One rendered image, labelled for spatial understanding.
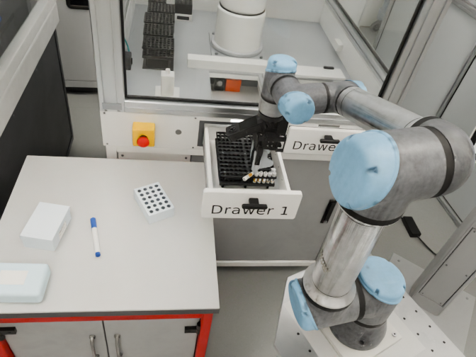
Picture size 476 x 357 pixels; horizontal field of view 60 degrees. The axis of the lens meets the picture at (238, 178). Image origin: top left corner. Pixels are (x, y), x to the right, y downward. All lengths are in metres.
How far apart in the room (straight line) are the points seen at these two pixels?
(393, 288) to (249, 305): 1.14
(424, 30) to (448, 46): 1.61
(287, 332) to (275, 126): 0.55
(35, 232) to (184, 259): 0.41
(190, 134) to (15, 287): 0.71
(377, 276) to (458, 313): 1.44
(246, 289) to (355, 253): 1.35
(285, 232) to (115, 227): 0.89
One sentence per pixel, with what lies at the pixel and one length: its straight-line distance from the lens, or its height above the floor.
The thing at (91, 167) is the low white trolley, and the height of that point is 0.76.
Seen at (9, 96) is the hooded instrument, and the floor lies 0.87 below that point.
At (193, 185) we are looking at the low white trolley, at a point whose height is 0.76.
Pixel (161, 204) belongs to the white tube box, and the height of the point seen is 0.79.
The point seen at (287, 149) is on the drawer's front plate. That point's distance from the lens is 1.51.
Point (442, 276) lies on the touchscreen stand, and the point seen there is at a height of 0.30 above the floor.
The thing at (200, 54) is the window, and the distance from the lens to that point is 1.30.
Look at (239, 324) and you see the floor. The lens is 1.98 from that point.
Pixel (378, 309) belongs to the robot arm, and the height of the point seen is 0.96.
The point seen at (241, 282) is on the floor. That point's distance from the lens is 2.09.
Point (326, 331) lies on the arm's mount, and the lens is 1.15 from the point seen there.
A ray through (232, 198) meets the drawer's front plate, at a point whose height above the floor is 0.90.
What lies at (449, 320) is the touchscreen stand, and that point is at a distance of 2.35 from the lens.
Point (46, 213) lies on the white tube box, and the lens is 1.28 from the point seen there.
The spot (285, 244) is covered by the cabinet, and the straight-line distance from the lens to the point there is 1.99.
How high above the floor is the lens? 1.75
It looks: 43 degrees down
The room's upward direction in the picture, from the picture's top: 11 degrees clockwise
